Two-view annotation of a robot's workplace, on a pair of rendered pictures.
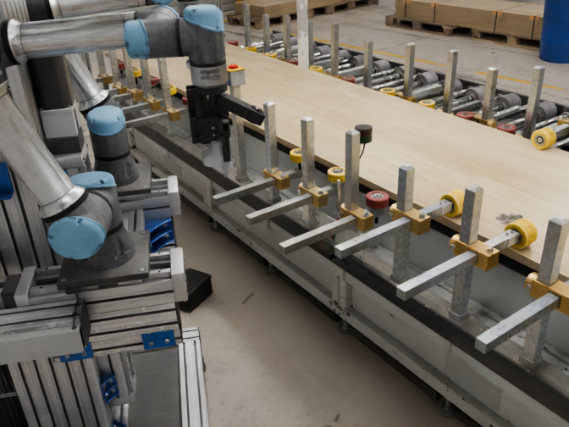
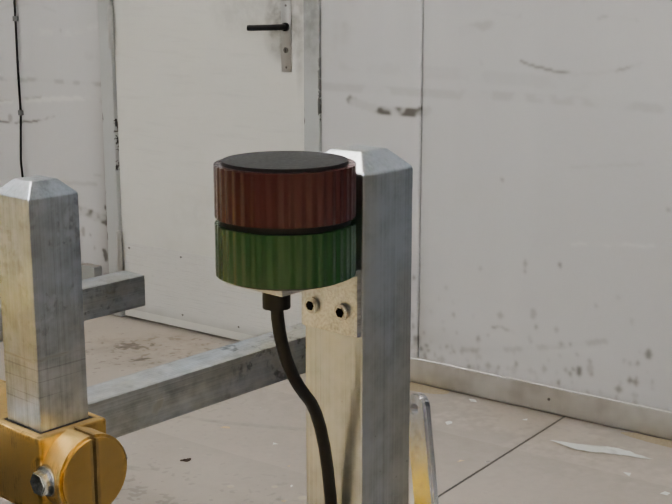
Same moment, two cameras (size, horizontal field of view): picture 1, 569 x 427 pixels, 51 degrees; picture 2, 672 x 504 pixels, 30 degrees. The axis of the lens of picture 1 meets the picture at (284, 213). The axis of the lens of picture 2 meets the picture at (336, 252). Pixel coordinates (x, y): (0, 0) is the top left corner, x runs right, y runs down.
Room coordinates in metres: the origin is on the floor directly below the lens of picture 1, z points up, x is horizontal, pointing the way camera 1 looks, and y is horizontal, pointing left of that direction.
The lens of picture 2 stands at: (2.38, -0.38, 1.24)
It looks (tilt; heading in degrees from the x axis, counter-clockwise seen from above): 13 degrees down; 166
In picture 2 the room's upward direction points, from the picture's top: straight up
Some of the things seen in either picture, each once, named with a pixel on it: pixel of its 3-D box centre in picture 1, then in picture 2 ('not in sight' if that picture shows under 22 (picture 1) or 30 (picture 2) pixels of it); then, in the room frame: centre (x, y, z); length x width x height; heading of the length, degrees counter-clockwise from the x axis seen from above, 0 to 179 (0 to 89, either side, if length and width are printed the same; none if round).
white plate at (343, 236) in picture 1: (340, 235); not in sight; (1.86, -0.20, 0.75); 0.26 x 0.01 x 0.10; 34
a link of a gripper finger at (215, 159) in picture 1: (216, 161); not in sight; (1.20, 0.14, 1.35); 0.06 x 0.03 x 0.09; 100
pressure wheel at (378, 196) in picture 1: (377, 208); not in sight; (1.86, -0.33, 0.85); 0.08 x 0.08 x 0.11
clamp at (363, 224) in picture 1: (356, 215); not in sight; (1.83, -0.25, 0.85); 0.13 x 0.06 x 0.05; 34
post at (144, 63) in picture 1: (148, 95); not in sight; (3.30, 0.74, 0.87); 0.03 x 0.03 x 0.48; 34
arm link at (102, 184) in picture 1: (93, 200); not in sight; (1.32, 0.47, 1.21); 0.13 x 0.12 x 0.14; 2
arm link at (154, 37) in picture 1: (155, 36); not in sight; (1.23, 0.24, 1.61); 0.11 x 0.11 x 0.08; 2
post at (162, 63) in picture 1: (167, 101); not in sight; (3.09, 0.60, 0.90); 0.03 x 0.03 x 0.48; 34
